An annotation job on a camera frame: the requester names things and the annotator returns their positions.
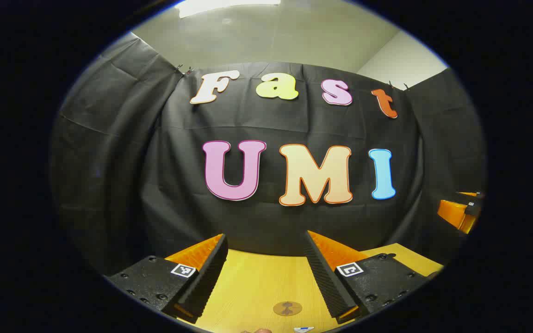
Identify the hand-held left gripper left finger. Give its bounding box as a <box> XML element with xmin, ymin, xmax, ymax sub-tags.
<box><xmin>107</xmin><ymin>234</ymin><xmax>229</xmax><ymax>323</ymax></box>

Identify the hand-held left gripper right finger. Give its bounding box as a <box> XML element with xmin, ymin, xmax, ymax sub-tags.
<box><xmin>304</xmin><ymin>230</ymin><xmax>434</xmax><ymax>324</ymax></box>

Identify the round cork coaster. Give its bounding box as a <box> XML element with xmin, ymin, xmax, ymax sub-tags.
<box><xmin>273</xmin><ymin>301</ymin><xmax>303</xmax><ymax>316</ymax></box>

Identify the wooden desktop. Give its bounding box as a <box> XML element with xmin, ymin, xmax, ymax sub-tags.
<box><xmin>165</xmin><ymin>243</ymin><xmax>445</xmax><ymax>333</ymax></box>

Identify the black backdrop cloth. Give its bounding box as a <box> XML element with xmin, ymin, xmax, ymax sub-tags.
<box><xmin>50</xmin><ymin>32</ymin><xmax>487</xmax><ymax>276</ymax></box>

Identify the ceiling light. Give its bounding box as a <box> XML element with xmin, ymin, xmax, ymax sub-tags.
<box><xmin>176</xmin><ymin>0</ymin><xmax>282</xmax><ymax>19</ymax></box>

